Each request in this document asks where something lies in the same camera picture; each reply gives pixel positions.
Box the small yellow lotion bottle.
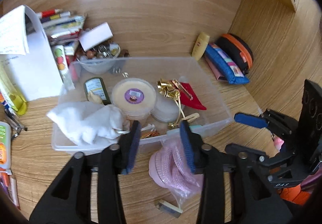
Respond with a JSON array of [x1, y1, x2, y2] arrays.
[[191, 32, 210, 61]]

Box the dark green glass bottle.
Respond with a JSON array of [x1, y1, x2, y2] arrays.
[[84, 77, 111, 105]]

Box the beige tub purple label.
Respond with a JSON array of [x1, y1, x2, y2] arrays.
[[111, 78, 157, 120]]

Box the lip balm sticks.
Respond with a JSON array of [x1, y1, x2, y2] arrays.
[[1, 169, 20, 209]]

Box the bowl of marbles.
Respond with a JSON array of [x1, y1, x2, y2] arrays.
[[77, 43, 121, 75]]

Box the clear plastic storage bin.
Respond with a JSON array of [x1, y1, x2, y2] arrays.
[[51, 57, 232, 155]]

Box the white small box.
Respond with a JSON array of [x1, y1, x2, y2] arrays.
[[79, 23, 113, 52]]

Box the white cloth drawstring bag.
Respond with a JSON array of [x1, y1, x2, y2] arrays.
[[47, 101, 130, 146]]

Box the blue fabric pouch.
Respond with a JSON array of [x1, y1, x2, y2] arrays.
[[205, 44, 249, 85]]

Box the stack of books and pens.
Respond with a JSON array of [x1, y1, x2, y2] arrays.
[[40, 11, 87, 45]]

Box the fruit pattern sticker strip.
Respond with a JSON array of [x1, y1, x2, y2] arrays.
[[51, 45, 75, 90]]

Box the yellow green spray bottle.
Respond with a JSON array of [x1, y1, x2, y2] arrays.
[[0, 66, 27, 115]]

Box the teal plastic tube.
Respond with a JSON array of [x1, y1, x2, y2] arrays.
[[166, 125, 202, 138]]

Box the white folded paper stand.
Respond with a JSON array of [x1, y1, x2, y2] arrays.
[[1, 5, 63, 102]]

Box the black orange zip case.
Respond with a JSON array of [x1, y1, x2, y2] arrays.
[[215, 33, 254, 75]]

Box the green orange lotion tube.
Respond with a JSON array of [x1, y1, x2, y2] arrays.
[[0, 122, 11, 170]]

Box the white round plastic jar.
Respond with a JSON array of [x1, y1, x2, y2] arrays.
[[151, 97, 180, 123]]

